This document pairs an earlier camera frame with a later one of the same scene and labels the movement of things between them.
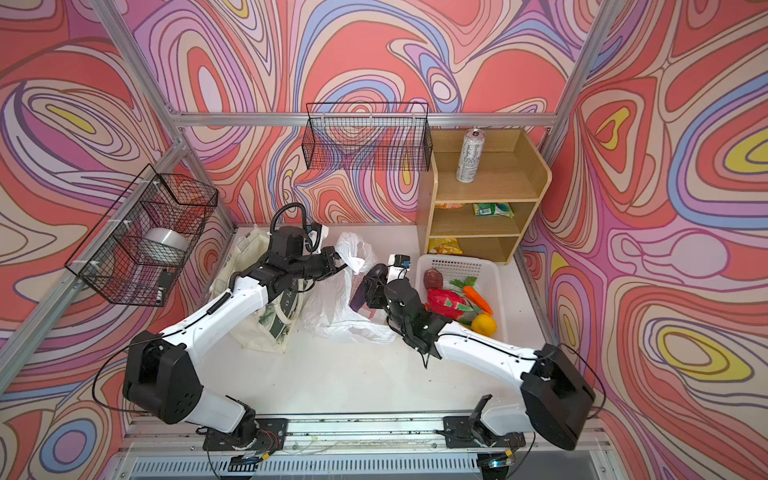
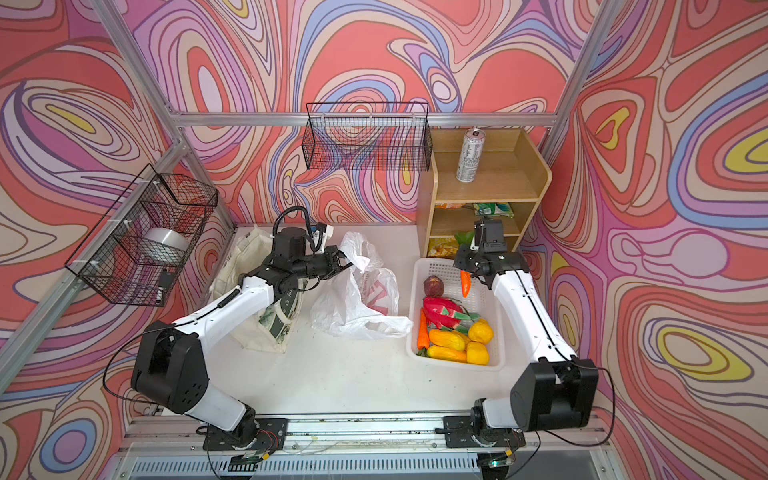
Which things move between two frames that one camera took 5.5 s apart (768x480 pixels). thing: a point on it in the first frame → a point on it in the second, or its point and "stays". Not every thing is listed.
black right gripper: (376, 290) → (459, 258)
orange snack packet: (449, 206) stays
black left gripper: (327, 256) stays
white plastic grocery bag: (328, 303) stays
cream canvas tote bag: (270, 329) stays
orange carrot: (473, 295) → (465, 278)
